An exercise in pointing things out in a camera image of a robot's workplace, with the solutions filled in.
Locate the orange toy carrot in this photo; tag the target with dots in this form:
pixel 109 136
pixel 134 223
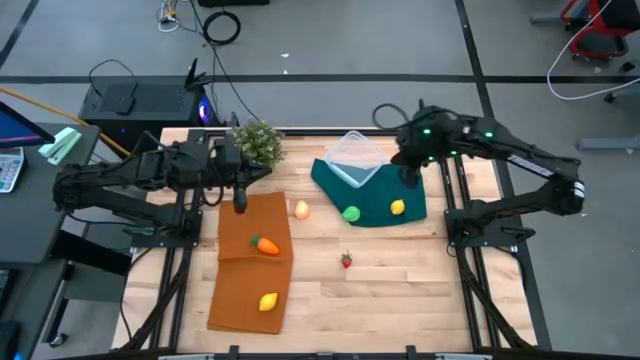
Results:
pixel 267 245

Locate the orange-brown cloth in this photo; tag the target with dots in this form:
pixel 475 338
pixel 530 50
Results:
pixel 250 280

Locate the black wifi antenna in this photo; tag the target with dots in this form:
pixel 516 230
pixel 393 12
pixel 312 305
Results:
pixel 192 77

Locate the pale orange toy peach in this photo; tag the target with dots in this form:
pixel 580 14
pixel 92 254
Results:
pixel 301 209

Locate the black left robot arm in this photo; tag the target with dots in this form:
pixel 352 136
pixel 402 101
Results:
pixel 110 175

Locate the red and black chair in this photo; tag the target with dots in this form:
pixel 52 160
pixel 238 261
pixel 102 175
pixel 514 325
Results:
pixel 597 44

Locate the large yellow toy lemon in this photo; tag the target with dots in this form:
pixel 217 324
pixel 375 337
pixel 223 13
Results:
pixel 268 302

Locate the red toy strawberry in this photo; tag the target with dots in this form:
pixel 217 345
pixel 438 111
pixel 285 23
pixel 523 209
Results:
pixel 346 260

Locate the black aluminium table frame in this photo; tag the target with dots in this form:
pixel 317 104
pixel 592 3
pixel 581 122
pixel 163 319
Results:
pixel 300 133

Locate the small bushy potted plant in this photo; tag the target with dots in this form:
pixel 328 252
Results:
pixel 257 142

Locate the dark grey desk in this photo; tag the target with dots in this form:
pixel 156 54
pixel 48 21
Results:
pixel 30 225

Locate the white desk calculator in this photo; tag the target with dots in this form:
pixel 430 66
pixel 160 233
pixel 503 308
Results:
pixel 10 170

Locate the computer monitor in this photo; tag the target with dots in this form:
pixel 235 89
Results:
pixel 15 130

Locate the small black external drive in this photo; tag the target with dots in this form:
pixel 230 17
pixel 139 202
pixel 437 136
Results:
pixel 125 105

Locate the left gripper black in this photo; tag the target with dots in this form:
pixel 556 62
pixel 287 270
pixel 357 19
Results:
pixel 227 160

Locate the green toy fruit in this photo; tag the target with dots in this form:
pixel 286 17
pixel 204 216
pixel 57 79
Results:
pixel 351 214

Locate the small yellow toy lemon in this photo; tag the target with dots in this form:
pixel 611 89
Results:
pixel 397 207

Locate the black computer tower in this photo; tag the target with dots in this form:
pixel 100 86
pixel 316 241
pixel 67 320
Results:
pixel 150 100

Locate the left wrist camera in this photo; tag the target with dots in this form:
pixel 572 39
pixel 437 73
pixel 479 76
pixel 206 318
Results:
pixel 240 201

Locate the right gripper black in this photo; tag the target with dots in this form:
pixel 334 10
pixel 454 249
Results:
pixel 427 140

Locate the clear plastic tupperware container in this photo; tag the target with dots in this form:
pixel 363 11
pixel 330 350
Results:
pixel 355 160

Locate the grey metal bar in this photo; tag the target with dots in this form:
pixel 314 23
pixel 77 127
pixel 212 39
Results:
pixel 607 143

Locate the mint green stapler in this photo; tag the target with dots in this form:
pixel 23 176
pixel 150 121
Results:
pixel 60 145

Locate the dark green cloth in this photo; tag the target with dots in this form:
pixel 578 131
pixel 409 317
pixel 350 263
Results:
pixel 380 200

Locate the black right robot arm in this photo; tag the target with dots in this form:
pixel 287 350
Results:
pixel 530 160

